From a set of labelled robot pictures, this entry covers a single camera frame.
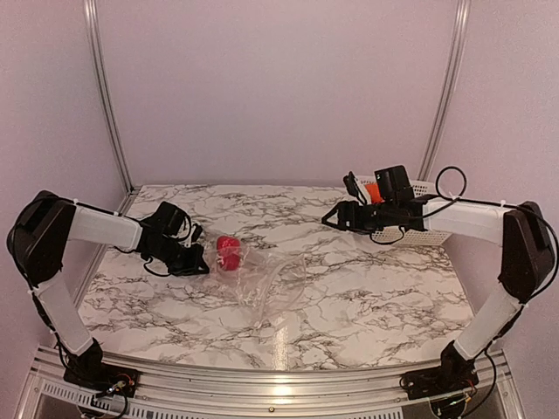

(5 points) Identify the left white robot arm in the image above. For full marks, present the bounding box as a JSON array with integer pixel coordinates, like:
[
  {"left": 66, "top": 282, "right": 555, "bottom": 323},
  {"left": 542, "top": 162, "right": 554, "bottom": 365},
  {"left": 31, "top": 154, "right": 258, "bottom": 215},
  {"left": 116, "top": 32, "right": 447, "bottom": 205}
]
[{"left": 6, "top": 190, "right": 210, "bottom": 388}]

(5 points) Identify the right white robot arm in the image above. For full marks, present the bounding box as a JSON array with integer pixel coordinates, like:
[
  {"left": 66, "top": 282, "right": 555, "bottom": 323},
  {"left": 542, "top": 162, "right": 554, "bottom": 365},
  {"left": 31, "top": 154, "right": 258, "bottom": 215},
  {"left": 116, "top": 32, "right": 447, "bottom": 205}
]
[{"left": 321, "top": 166, "right": 558, "bottom": 391}]

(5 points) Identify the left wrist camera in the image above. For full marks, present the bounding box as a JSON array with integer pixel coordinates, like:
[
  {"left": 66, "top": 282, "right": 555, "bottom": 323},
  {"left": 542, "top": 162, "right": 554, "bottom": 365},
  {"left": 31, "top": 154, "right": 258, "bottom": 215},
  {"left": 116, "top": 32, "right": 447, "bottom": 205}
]
[{"left": 190, "top": 223, "right": 204, "bottom": 242}]

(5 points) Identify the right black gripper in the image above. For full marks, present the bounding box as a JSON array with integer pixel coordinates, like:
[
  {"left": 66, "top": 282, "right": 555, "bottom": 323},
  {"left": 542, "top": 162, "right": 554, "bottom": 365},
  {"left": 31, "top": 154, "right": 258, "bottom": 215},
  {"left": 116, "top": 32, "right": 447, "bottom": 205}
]
[{"left": 322, "top": 199, "right": 397, "bottom": 234}]

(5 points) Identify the orange fake pepper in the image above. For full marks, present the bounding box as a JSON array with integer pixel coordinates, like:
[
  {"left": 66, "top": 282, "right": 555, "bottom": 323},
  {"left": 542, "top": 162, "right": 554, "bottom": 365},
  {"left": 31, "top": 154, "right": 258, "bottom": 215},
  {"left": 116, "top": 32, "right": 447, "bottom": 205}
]
[{"left": 365, "top": 182, "right": 383, "bottom": 203}]

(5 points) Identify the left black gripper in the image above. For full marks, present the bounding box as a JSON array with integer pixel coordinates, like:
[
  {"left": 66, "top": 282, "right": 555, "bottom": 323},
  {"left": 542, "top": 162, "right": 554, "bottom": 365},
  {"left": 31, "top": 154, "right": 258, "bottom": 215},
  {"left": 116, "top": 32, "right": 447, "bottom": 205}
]
[{"left": 150, "top": 237, "right": 209, "bottom": 276}]

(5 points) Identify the clear zip top bag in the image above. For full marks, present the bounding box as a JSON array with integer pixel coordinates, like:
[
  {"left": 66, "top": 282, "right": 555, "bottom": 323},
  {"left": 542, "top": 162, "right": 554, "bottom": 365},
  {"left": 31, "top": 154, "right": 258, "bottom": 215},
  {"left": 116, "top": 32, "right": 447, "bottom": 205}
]
[{"left": 204, "top": 234, "right": 308, "bottom": 328}]

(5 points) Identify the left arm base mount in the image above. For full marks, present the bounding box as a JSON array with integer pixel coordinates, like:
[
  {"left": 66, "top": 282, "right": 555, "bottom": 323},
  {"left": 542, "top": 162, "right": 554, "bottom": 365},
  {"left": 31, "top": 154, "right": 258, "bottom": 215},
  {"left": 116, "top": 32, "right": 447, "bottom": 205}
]
[{"left": 64, "top": 362, "right": 140, "bottom": 398}]

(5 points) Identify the front aluminium rail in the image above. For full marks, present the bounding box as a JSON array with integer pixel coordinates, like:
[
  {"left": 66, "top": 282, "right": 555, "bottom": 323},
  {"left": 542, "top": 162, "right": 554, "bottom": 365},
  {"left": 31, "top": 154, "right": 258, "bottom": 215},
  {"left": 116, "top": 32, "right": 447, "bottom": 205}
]
[{"left": 17, "top": 344, "right": 529, "bottom": 419}]

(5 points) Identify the left aluminium frame post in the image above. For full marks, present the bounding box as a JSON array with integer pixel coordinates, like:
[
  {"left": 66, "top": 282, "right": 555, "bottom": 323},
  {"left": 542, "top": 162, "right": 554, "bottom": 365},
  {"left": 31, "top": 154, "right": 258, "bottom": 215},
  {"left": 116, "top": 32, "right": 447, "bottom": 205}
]
[{"left": 83, "top": 0, "right": 135, "bottom": 195}]

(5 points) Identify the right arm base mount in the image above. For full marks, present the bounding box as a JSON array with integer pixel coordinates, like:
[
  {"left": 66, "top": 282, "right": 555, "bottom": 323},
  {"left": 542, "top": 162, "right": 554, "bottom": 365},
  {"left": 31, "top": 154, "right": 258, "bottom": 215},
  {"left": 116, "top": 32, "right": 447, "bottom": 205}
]
[{"left": 399, "top": 367, "right": 480, "bottom": 400}]

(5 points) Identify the white plastic basket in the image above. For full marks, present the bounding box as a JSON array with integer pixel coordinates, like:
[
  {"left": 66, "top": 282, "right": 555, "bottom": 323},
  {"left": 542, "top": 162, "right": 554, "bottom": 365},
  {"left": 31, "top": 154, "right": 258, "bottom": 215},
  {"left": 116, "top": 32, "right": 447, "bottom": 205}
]
[{"left": 355, "top": 176, "right": 451, "bottom": 245}]

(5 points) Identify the aluminium frame post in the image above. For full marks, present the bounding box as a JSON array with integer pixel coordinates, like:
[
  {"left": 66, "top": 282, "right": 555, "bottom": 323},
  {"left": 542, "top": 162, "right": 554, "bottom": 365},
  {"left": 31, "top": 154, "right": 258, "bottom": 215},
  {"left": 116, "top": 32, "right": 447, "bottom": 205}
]
[
  {"left": 418, "top": 0, "right": 472, "bottom": 181},
  {"left": 83, "top": 0, "right": 135, "bottom": 195}
]

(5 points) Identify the right aluminium frame post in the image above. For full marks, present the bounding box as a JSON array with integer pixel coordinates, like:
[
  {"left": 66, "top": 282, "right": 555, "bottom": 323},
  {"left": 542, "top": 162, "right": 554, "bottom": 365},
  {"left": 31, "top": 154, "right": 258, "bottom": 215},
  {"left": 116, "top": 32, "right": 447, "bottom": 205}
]
[{"left": 418, "top": 0, "right": 472, "bottom": 181}]

